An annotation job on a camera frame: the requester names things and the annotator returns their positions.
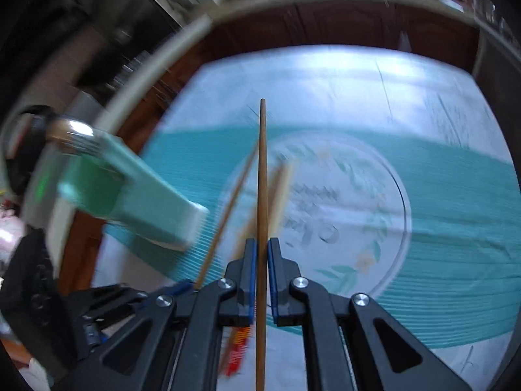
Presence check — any brown wooden chopstick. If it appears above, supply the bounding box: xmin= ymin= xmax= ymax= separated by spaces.
xmin=255 ymin=99 xmax=268 ymax=391

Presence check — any green plastic utensil holder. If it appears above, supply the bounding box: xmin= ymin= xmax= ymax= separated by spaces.
xmin=58 ymin=131 xmax=208 ymax=251

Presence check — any bamboo chopstick red band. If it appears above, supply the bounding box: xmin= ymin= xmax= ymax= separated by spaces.
xmin=193 ymin=142 xmax=259 ymax=290

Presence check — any teal patterned tablecloth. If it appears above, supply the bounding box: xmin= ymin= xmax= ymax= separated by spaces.
xmin=93 ymin=46 xmax=520 ymax=390

